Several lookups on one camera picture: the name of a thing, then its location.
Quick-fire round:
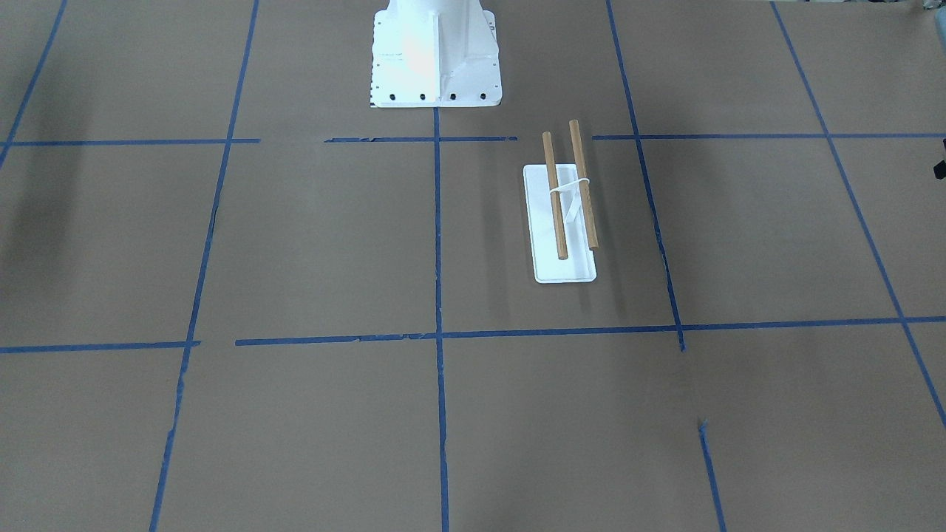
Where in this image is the white rack base tray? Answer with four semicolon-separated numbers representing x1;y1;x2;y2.
523;164;597;284

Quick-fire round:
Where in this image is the wooden rack rod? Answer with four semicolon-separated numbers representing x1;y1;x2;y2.
568;119;600;251
542;131;569;260

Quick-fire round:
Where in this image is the white rack upright bracket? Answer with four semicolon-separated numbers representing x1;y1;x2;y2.
548;177;589;225

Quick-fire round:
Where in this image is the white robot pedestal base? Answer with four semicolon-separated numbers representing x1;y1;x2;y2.
370;1;503;109

